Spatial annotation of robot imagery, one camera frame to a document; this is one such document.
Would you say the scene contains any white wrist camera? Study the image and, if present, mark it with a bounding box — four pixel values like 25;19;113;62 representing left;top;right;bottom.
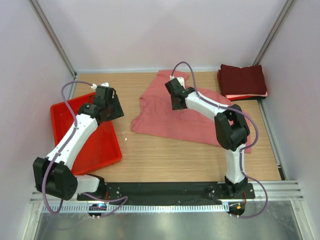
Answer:
169;75;185;87
90;82;110;90

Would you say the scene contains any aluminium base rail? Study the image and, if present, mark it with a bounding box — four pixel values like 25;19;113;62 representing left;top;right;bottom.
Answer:
29;180;303;204

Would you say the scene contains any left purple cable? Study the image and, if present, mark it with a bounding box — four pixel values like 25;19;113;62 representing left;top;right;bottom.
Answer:
42;81;130;217

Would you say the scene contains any right aluminium frame post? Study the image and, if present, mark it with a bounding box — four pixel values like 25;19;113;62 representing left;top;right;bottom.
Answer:
252;0;297;66

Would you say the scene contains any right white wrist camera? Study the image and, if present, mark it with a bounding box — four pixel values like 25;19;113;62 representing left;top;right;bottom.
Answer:
169;75;185;87

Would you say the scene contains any pink t shirt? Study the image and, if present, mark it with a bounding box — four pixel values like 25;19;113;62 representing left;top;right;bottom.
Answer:
130;69;252;154

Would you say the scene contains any red plastic tray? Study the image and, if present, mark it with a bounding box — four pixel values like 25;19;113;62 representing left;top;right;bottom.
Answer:
50;102;122;176

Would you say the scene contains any slotted cable duct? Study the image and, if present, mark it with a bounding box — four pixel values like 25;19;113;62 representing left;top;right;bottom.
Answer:
41;203;231;214

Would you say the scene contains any dark red folded shirt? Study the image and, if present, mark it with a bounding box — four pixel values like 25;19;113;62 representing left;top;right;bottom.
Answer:
219;64;267;95

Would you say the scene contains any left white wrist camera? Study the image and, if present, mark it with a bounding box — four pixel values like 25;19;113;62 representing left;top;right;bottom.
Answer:
90;82;110;90

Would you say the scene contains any aluminium frame post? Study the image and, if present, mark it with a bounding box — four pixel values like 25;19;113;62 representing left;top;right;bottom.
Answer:
28;0;77;79
252;0;297;66

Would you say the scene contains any pink folded shirt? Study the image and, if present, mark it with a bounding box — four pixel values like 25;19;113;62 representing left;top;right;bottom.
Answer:
224;91;268;101

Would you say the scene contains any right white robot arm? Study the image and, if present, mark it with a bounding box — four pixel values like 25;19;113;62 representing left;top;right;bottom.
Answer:
165;75;250;198

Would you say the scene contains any left aluminium frame post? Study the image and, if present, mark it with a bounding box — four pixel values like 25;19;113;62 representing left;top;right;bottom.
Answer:
28;0;77;79

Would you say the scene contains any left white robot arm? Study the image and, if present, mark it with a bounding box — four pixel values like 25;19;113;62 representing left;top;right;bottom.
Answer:
32;82;124;201

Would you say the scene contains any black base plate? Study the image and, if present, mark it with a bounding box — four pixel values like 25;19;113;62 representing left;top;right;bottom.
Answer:
77;181;256;207

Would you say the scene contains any purple cable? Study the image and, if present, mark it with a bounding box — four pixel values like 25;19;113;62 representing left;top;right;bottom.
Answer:
172;61;270;220
42;81;130;217

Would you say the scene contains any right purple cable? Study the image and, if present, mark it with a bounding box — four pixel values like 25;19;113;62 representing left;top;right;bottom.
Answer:
172;61;270;220

